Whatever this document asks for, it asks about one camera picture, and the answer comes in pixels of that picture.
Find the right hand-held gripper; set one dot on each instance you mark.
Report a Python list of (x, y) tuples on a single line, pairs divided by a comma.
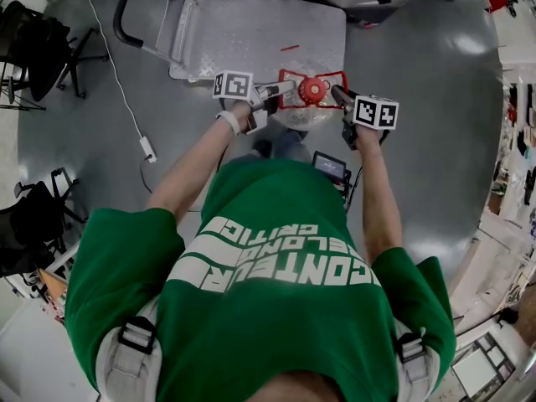
[(377, 111)]

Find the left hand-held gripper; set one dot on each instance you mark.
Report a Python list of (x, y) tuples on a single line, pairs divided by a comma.
[(234, 84)]

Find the clear water jug red cap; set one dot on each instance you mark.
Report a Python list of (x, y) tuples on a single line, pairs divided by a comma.
[(312, 89)]

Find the grey platform trolley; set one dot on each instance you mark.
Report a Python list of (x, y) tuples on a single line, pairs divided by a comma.
[(234, 27)]

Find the person's right forearm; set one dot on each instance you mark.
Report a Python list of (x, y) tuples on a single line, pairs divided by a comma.
[(379, 199)]

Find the person's left forearm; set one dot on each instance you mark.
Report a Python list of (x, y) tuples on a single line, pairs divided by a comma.
[(192, 174)]

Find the person's left hand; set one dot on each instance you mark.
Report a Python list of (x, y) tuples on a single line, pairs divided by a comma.
[(240, 108)]

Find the small red stick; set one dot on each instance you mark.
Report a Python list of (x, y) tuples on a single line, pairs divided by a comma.
[(290, 48)]

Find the person's right leg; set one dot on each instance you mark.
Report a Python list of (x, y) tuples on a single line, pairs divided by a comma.
[(293, 145)]

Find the person's left shoe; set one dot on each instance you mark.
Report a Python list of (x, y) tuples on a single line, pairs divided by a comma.
[(263, 148)]

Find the white wristband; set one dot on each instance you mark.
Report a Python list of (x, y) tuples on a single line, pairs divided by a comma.
[(229, 122)]

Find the small black monitor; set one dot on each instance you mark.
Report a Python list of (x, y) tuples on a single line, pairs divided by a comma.
[(330, 165)]

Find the white power strip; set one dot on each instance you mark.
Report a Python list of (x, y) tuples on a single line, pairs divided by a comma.
[(147, 149)]

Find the white shelf of assorted goods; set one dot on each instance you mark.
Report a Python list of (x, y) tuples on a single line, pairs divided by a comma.
[(523, 140)]

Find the person's green printed shirt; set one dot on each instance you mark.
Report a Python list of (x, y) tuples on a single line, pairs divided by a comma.
[(259, 308)]

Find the black office chair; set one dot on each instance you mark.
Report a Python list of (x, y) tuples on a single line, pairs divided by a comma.
[(33, 220), (37, 57)]

